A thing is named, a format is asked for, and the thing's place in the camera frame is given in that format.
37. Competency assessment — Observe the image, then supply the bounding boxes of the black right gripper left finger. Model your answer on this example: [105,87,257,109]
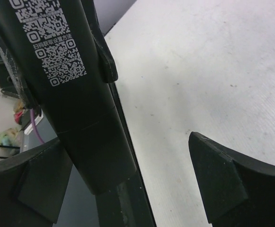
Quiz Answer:
[0,138,72,227]

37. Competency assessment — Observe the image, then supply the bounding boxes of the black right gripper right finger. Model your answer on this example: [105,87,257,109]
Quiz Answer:
[188,132,275,227]

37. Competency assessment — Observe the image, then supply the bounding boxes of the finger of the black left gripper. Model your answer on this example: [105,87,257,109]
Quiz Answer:
[85,0,118,83]

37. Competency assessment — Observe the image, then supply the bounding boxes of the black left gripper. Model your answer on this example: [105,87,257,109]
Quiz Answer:
[0,0,43,109]

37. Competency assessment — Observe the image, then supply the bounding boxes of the black remote control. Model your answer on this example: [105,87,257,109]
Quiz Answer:
[3,0,137,195]

